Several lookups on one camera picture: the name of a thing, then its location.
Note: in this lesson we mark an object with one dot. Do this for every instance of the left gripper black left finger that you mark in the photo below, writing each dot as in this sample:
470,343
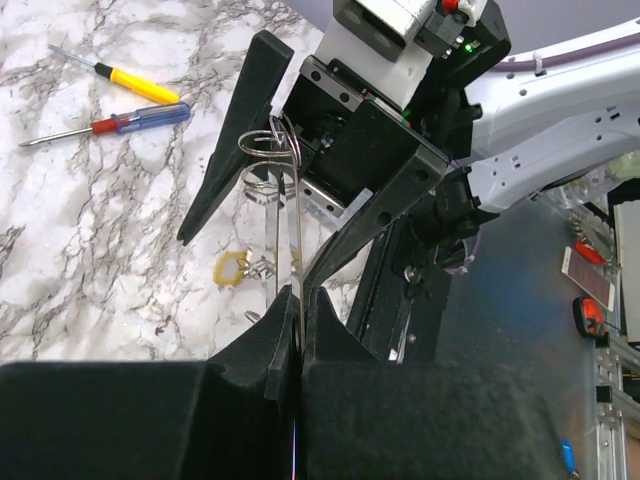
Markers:
227,417

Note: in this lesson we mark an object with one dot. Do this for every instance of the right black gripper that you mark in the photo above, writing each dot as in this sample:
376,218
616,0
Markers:
360,160

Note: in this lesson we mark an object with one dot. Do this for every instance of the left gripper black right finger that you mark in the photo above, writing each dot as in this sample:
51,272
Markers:
362,418

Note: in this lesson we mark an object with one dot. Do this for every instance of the large metal key ring band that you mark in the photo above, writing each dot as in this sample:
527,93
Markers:
272,180

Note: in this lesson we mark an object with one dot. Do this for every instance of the yellow key tag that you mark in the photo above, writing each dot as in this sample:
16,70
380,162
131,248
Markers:
231,268

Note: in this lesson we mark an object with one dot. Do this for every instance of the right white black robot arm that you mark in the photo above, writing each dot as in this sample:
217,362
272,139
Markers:
410,100

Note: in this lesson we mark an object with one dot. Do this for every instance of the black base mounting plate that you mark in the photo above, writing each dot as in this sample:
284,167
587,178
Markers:
401,298

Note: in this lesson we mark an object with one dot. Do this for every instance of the red blue screwdriver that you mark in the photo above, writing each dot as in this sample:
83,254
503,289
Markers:
124,123

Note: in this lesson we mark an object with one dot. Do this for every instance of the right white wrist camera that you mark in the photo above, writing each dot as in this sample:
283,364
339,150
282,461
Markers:
390,44

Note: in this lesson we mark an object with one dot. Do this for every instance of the yellow handled screwdriver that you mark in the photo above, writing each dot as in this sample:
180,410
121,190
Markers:
135,84

